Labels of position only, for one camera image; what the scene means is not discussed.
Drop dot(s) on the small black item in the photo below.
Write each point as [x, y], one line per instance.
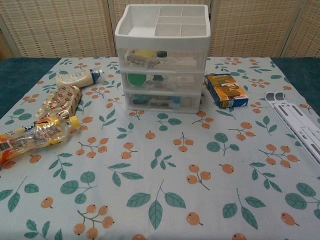
[157, 78]

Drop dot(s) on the clear plastic drawer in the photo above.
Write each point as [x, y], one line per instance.
[185, 80]

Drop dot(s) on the green ball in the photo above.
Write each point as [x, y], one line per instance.
[134, 80]

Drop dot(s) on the clear drawer with yellow item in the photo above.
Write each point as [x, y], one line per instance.
[185, 53]

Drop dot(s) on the blue orange carton box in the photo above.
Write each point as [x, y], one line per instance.
[225, 90]

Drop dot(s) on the white plastic drawer organizer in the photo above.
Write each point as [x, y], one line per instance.
[120, 32]

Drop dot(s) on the floral tablecloth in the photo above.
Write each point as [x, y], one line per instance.
[160, 162]

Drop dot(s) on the dark teal small item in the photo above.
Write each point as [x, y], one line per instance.
[162, 53]

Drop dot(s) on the yellow round item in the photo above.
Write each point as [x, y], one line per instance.
[145, 53]

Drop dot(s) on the mayonnaise squeeze bottle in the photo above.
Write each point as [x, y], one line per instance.
[72, 78]

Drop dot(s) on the gold snack packet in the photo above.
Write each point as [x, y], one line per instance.
[62, 98]

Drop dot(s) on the yellow-capped plastic drink bottle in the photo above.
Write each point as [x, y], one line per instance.
[37, 136]

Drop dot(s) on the white folding stand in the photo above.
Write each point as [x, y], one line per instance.
[295, 117]

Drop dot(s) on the woven folding screen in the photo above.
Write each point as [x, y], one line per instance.
[62, 25]

